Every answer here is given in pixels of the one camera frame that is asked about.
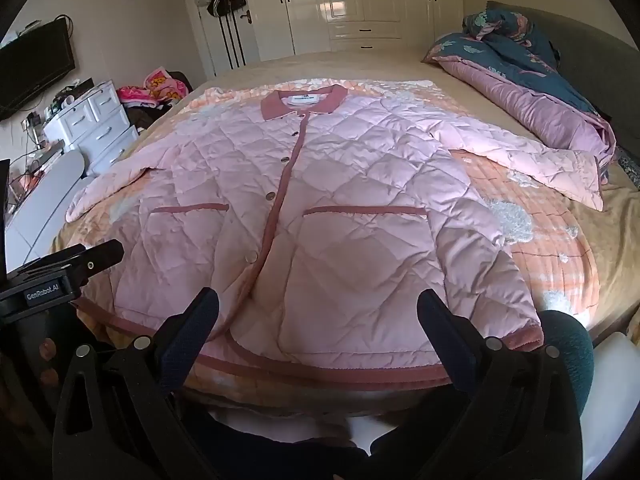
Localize person's left hand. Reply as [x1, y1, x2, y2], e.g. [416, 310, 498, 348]
[31, 336, 61, 390]

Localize blue and pink floral quilt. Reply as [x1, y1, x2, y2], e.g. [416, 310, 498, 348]
[422, 7, 621, 176]

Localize white door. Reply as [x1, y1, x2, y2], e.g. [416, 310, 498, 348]
[180, 0, 261, 78]

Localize pink quilted jacket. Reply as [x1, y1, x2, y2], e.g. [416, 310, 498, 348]
[65, 85, 606, 393]

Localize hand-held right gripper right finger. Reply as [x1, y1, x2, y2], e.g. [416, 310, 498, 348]
[416, 289, 586, 480]

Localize clutter on drawer chest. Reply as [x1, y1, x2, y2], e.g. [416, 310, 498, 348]
[49, 77, 96, 112]

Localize white drawer chest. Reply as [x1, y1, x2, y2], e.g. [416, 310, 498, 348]
[42, 80, 141, 178]

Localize orange printed blanket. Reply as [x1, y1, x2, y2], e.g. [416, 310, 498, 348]
[57, 77, 601, 411]

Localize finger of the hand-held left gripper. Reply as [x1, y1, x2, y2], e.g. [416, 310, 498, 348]
[64, 240, 125, 281]

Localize grey headboard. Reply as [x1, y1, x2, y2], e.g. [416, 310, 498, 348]
[485, 0, 640, 146]

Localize black television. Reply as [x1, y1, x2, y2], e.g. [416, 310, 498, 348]
[0, 19, 76, 121]

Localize person's dark trousers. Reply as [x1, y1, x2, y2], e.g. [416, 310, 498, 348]
[165, 395, 451, 480]

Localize bed with tan sheet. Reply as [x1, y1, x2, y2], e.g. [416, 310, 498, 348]
[50, 45, 640, 411]

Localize white bedside object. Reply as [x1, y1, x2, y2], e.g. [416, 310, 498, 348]
[592, 332, 640, 461]

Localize white curved board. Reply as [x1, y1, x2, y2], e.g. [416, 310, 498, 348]
[5, 150, 86, 271]

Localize pink floral towel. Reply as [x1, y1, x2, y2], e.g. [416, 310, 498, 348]
[117, 67, 193, 108]

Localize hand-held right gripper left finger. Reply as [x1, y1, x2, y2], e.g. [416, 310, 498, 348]
[52, 287, 221, 480]

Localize dark teal cloth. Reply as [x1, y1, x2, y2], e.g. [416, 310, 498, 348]
[539, 310, 596, 461]

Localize black hanging straps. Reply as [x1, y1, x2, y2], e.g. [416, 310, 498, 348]
[219, 10, 247, 69]

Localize white glossy wardrobe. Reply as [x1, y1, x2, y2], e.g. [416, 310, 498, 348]
[240, 0, 466, 61]

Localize dark chair with clothes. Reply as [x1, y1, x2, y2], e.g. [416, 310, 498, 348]
[125, 70, 195, 132]

